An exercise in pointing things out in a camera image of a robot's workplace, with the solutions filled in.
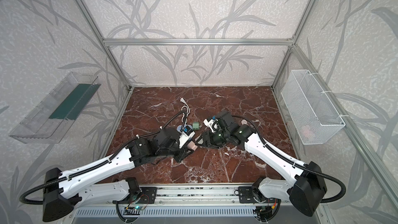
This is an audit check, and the aluminium frame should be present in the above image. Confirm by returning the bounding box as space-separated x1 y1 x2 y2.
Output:
58 0 398 224

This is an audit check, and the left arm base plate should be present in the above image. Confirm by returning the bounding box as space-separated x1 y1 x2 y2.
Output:
124 187 158 204

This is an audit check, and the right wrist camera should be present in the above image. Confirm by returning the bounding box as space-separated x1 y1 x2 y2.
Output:
203 116 220 133

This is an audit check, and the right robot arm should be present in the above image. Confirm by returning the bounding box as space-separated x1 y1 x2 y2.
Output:
200 111 347 217

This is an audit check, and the white cable of blue strip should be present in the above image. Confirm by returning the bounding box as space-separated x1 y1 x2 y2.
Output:
179 98 190 127

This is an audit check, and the clear plastic wall tray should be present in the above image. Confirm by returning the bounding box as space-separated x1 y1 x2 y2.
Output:
9 72 101 144

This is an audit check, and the white wire basket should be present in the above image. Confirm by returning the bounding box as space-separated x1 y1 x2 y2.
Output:
282 69 345 145

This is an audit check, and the pink plug adapter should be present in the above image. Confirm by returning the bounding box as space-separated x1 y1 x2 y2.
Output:
187 141 198 151

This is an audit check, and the blue square power strip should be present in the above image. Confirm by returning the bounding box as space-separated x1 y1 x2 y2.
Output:
182 125 193 135

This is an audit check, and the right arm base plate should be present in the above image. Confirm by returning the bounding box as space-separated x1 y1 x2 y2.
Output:
236 186 278 204

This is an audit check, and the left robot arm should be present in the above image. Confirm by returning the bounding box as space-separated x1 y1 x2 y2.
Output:
19 110 194 223

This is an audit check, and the green plug adapter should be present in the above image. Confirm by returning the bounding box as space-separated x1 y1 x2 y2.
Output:
192 122 200 130

